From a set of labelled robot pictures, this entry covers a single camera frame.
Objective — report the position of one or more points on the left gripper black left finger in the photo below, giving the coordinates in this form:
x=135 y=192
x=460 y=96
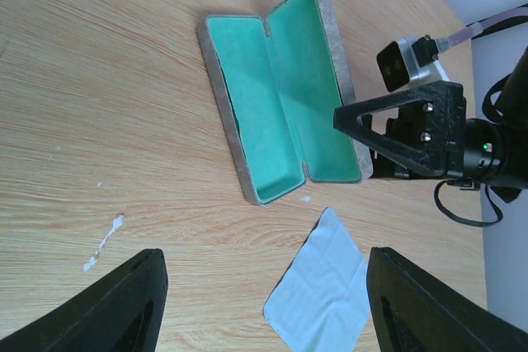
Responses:
x=122 y=311

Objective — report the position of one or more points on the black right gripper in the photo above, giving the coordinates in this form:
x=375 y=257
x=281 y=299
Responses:
x=423 y=133

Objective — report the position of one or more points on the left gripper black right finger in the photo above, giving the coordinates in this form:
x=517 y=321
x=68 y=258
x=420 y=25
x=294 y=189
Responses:
x=414 y=311

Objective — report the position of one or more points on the light blue cleaning cloth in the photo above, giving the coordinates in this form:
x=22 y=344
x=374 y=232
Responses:
x=321 y=302

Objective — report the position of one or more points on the grey glasses case green lining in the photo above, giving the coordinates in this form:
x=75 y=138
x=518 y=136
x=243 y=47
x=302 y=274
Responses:
x=277 y=81

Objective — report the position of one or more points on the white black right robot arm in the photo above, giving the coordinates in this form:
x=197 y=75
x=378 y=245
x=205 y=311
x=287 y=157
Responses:
x=505 y=105

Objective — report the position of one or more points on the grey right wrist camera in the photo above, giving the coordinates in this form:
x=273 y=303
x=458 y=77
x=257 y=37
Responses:
x=410 y=62

